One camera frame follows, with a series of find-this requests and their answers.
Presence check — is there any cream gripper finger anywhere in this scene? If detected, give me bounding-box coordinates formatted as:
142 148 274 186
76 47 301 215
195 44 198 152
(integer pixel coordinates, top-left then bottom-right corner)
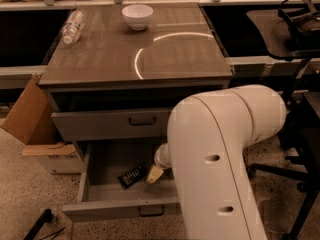
146 165 164 184

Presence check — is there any black rxbar chocolate bar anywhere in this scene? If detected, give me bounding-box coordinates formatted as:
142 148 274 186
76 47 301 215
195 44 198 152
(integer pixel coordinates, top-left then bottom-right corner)
118 165 146 189

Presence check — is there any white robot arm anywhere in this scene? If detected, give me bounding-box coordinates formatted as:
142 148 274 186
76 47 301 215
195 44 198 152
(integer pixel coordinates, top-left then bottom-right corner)
155 85 286 240

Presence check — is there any grey top drawer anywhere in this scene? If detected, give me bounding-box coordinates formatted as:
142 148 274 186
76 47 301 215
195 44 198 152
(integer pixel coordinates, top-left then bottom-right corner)
52 108 170 141

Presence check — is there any grey open middle drawer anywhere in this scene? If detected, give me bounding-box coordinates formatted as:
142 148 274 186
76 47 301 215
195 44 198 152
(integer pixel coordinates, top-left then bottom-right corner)
63 138 181 222

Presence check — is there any grey drawer cabinet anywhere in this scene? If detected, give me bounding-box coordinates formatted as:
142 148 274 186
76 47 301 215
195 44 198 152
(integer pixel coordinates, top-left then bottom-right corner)
39 3 232 153

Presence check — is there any white cardboard box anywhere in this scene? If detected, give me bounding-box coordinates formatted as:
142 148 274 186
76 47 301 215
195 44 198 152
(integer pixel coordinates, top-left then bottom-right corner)
22 142 85 174

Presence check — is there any black floor stand leg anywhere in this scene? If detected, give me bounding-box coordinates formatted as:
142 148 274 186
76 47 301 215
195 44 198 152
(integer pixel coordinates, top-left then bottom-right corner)
23 209 53 240

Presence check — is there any brown cardboard sheet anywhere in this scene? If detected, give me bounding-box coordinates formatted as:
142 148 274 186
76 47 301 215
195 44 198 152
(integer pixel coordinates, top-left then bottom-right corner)
2 75 60 145

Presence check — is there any black office chair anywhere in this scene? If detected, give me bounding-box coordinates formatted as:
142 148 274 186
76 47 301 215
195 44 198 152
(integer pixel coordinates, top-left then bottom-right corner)
247 92 320 240

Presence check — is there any white ceramic bowl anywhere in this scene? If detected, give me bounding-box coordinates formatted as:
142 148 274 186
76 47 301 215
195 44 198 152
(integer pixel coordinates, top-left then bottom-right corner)
121 4 153 30

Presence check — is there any clear plastic water bottle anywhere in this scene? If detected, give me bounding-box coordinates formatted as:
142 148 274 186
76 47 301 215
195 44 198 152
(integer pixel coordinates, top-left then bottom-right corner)
62 10 85 44

